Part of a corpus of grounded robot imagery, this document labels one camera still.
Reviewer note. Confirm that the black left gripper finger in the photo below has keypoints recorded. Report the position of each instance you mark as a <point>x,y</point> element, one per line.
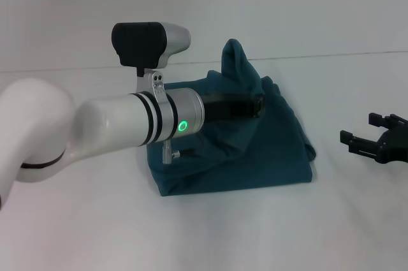
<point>259,106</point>

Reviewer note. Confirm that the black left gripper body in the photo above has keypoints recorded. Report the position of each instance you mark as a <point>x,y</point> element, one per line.
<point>228,108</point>

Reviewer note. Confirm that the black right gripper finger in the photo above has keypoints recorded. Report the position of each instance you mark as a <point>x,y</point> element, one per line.
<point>358,145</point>
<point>384,121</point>

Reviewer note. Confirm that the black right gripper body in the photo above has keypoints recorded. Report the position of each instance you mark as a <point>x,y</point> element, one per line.
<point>393,146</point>

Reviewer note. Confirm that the teal t-shirt with FREE print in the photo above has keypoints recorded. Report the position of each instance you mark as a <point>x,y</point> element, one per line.
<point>255,130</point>

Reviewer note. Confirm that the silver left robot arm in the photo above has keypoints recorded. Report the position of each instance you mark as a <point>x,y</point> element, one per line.
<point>95,124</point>

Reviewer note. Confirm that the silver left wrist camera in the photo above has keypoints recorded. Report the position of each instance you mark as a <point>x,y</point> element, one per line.
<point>146,48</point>

